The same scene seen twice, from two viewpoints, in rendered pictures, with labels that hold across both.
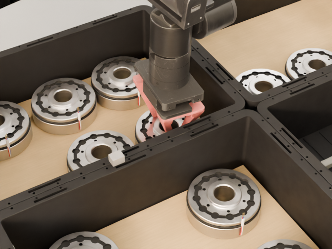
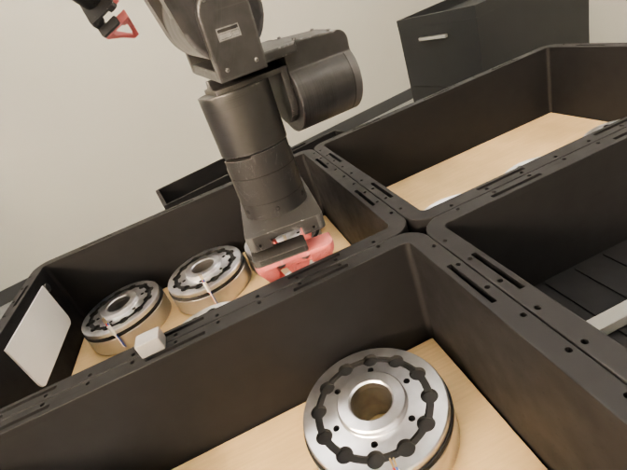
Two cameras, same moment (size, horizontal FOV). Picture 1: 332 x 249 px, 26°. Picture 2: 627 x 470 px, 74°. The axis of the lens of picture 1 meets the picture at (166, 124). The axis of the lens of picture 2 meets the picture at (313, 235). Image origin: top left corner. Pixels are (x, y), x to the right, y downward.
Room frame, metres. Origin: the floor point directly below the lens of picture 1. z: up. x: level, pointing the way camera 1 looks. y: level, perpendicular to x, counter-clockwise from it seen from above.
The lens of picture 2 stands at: (0.48, -0.16, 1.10)
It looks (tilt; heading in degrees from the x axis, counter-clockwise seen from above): 28 degrees down; 24
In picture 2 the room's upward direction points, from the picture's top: 21 degrees counter-clockwise
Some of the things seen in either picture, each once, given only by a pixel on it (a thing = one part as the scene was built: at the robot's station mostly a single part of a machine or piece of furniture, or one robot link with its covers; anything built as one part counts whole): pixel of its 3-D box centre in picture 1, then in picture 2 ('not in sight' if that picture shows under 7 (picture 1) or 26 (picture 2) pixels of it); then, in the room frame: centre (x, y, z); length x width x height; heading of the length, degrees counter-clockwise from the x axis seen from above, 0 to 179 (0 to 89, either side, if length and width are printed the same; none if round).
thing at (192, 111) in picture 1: (172, 112); (297, 260); (0.77, -0.01, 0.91); 0.07 x 0.07 x 0.09; 26
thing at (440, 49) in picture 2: not in sight; (496, 96); (2.56, -0.37, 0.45); 0.62 x 0.45 x 0.90; 131
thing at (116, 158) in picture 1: (116, 158); (150, 342); (0.65, 0.06, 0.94); 0.02 x 0.01 x 0.01; 121
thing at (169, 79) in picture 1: (169, 66); (269, 185); (0.78, 0.00, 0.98); 0.10 x 0.07 x 0.07; 26
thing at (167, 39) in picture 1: (174, 29); (250, 115); (0.79, -0.01, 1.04); 0.07 x 0.06 x 0.07; 131
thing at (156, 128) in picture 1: (168, 126); not in sight; (0.78, 0.00, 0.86); 0.05 x 0.05 x 0.01
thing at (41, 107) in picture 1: (63, 99); (204, 269); (0.85, 0.16, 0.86); 0.10 x 0.10 x 0.01
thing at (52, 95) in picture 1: (63, 97); (203, 267); (0.85, 0.16, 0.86); 0.05 x 0.05 x 0.01
